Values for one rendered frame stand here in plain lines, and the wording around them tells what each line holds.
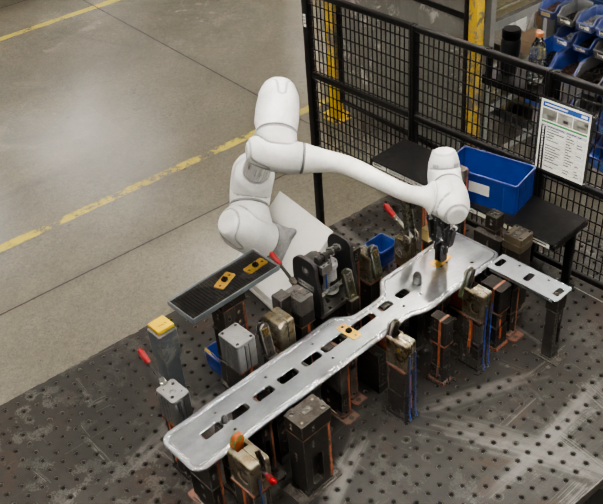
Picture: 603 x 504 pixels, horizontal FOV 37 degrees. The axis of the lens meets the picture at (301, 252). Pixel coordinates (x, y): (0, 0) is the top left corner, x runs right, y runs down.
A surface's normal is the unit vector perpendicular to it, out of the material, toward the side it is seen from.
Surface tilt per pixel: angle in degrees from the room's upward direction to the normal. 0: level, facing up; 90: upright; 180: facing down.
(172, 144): 0
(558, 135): 90
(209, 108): 0
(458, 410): 0
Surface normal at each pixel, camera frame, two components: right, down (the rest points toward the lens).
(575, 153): -0.73, 0.46
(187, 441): -0.07, -0.79
